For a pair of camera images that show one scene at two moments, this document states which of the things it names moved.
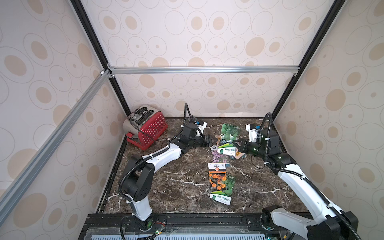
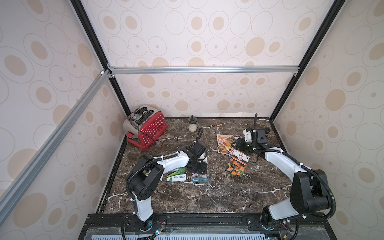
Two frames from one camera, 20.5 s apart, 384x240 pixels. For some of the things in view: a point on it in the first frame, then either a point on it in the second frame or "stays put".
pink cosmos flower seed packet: [219, 158] to [196, 177]
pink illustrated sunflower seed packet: [238, 154] to [221, 148]
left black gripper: [204, 143] to [203, 169]
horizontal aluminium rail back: [202, 69] stays put
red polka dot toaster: [145, 124] stays put
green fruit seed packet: [229, 133] to [178, 175]
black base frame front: [179, 226] stays put
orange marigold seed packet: [217, 174] to [237, 163]
